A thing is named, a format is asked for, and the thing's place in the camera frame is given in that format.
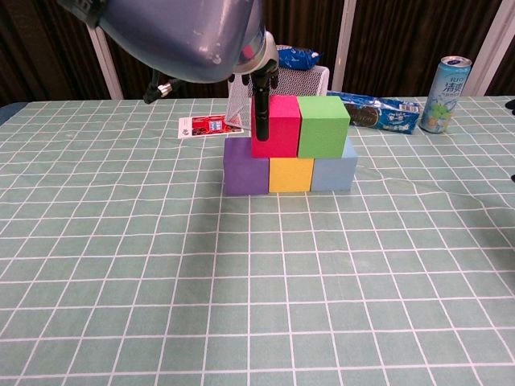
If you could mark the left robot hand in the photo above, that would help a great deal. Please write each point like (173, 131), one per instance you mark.
(261, 104)

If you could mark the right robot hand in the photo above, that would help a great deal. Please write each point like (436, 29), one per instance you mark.
(512, 105)

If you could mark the crimson foam cube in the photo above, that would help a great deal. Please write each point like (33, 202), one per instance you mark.
(277, 132)

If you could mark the green foam cube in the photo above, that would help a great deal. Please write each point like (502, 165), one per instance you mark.
(322, 128)

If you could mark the purple foam cube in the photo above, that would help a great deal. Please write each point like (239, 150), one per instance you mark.
(243, 173)

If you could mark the light blue foam cube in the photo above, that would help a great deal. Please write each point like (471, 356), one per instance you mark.
(334, 173)

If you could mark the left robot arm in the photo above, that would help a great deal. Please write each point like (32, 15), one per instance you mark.
(177, 36)

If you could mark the small blue cookie pack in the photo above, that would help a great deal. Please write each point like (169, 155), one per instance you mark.
(299, 58)

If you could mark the red and white card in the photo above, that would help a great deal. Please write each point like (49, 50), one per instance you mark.
(201, 126)

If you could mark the light blue drink can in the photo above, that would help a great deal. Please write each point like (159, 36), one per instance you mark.
(442, 100)

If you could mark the yellow foam cube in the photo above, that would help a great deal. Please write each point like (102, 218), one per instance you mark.
(291, 175)

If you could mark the long blue cookie package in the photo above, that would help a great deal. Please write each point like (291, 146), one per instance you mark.
(386, 116)

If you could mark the green checked tablecloth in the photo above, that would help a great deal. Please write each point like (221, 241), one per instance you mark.
(241, 301)

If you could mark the white partition frame post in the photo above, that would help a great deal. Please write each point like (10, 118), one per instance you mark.
(105, 68)
(493, 44)
(345, 40)

